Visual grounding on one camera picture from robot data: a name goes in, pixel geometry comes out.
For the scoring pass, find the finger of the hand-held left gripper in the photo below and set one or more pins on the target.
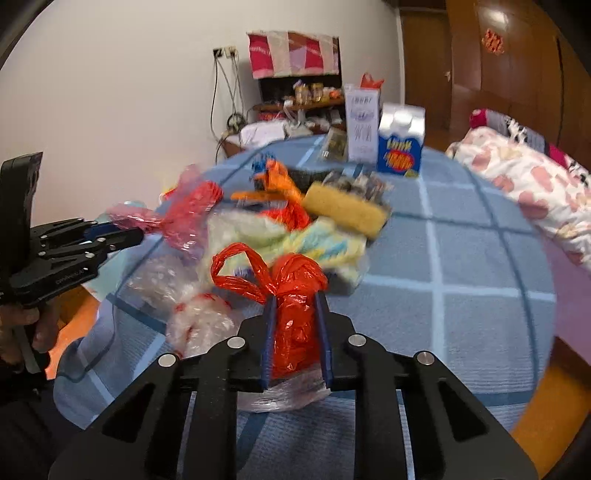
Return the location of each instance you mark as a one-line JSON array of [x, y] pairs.
[[120, 239], [64, 228]]

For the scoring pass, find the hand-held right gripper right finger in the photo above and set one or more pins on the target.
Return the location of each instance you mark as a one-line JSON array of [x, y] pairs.
[[324, 341]]

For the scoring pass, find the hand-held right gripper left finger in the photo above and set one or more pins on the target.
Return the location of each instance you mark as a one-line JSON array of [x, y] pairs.
[[269, 341]]

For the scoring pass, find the pink plastic bag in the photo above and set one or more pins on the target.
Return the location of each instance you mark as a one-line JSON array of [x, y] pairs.
[[134, 217]]

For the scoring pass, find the yellow sponge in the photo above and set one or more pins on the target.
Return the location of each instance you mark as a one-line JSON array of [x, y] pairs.
[[341, 212]]

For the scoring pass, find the orange plastic wrapper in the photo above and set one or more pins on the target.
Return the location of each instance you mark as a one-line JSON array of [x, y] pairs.
[[277, 184]]

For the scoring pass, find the person's left forearm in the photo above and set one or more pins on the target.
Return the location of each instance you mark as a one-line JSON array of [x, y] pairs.
[[23, 424]]

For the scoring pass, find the person's left hand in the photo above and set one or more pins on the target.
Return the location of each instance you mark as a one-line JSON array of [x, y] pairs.
[[44, 330]]

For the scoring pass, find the clear plastic bag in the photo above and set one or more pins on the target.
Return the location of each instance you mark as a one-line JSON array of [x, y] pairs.
[[198, 323], [281, 394]]

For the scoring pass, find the translucent red plastic bag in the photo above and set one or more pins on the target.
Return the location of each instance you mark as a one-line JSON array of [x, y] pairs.
[[194, 207]]

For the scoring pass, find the pale yellow plastic bag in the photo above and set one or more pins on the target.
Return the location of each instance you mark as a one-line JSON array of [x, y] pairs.
[[304, 244]]

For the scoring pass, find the wooden television stand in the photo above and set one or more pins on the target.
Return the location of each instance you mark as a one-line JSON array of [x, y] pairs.
[[231, 146]]

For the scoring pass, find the blue checked blanket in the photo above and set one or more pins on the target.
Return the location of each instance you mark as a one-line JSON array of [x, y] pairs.
[[461, 277]]

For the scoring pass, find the blue plastic wrapper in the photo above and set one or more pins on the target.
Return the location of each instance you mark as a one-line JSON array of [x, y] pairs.
[[261, 167]]

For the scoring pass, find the crumpled printed wrapper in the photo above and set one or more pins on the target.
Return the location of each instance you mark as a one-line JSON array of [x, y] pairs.
[[364, 184]]

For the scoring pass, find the dark grey ribbed scrubber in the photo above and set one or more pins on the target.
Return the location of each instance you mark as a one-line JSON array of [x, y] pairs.
[[309, 178]]

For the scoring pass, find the small dark packet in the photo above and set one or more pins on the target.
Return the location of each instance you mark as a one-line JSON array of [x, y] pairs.
[[334, 145]]

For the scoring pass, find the blue and yellow carton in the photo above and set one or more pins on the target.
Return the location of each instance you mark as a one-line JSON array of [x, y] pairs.
[[399, 157]]

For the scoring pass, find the black television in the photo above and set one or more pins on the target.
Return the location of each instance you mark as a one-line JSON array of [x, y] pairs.
[[277, 87]]

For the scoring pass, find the tall white box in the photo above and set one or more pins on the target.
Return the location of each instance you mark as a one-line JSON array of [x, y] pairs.
[[362, 124]]

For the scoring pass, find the gold lid jar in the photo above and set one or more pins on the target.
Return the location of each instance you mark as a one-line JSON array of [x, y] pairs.
[[316, 90], [301, 91]]

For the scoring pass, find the pink bed sheet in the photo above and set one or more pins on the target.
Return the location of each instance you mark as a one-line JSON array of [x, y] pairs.
[[565, 300]]

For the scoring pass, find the pink white patchwork cloth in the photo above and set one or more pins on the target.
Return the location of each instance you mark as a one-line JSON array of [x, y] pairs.
[[295, 53]]

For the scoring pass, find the floral pink quilt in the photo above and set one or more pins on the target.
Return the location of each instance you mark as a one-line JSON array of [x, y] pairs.
[[531, 184]]

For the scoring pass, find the orange plastic bag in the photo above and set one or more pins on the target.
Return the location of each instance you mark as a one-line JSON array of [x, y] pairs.
[[371, 82]]

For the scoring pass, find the pink black printed blanket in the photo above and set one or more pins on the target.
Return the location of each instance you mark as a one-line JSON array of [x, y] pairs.
[[485, 117]]

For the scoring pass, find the brown wooden door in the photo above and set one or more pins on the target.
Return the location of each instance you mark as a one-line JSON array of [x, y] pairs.
[[425, 69]]

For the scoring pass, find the brown wooden wardrobe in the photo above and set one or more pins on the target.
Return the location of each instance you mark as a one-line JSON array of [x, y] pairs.
[[517, 83]]

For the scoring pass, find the red paper decoration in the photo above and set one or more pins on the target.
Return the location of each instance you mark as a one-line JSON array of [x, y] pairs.
[[492, 41]]

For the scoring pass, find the wall socket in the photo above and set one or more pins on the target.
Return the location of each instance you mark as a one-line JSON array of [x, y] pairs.
[[226, 52]]

